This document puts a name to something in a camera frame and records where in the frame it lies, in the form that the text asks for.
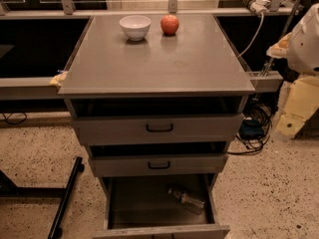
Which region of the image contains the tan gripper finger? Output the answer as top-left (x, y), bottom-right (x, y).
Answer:
top-left (266, 33), bottom-right (291, 59)

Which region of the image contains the clear plastic water bottle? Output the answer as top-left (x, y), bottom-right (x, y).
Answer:
top-left (167, 187), bottom-right (206, 215)

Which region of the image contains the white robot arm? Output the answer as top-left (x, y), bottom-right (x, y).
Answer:
top-left (266, 3), bottom-right (319, 76)

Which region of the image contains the grey drawer cabinet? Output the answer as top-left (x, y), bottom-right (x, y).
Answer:
top-left (58, 13), bottom-right (256, 239)

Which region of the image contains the grey middle drawer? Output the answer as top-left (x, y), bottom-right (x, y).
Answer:
top-left (89, 142), bottom-right (227, 177)

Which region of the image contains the grey drawer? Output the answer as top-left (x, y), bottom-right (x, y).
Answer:
top-left (93, 174), bottom-right (229, 239)
top-left (71, 98), bottom-right (245, 146)
top-left (89, 142), bottom-right (227, 177)

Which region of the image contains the grey top drawer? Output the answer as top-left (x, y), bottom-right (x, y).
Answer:
top-left (71, 98), bottom-right (245, 146)

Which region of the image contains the grey bottom drawer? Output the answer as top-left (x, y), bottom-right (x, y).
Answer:
top-left (93, 174), bottom-right (229, 239)

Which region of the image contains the white power strip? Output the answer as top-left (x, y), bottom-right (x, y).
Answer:
top-left (241, 0), bottom-right (269, 15)

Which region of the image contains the thin metal rod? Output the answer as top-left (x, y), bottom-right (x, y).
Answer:
top-left (260, 0), bottom-right (301, 77)

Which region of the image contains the dark blue power box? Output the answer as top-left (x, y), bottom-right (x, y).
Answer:
top-left (239, 119), bottom-right (264, 139)

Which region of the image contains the red apple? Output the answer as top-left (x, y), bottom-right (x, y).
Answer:
top-left (160, 15), bottom-right (179, 35)

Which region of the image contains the white ceramic bowl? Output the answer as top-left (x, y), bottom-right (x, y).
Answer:
top-left (120, 15), bottom-right (152, 41)

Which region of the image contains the yellow tape piece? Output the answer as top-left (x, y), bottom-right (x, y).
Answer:
top-left (50, 71), bottom-right (68, 87)

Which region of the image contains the black floor stand bar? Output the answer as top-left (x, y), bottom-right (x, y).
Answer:
top-left (48, 156), bottom-right (85, 239)

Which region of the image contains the white power cable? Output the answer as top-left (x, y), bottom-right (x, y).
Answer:
top-left (236, 11), bottom-right (266, 59)

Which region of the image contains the black cable bundle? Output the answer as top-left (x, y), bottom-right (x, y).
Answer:
top-left (227, 103), bottom-right (273, 156)

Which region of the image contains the black top drawer handle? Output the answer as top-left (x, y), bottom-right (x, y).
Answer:
top-left (146, 123), bottom-right (173, 133)

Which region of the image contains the black drawer handle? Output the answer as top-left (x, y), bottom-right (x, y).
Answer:
top-left (146, 123), bottom-right (173, 133)
top-left (148, 161), bottom-right (170, 170)

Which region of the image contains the black middle drawer handle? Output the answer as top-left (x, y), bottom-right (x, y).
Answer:
top-left (148, 161), bottom-right (170, 170)

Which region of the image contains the grey metal rail frame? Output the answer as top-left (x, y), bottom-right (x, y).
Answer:
top-left (0, 7), bottom-right (305, 102)

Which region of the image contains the black floor cable left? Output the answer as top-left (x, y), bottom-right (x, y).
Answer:
top-left (0, 112), bottom-right (28, 126)

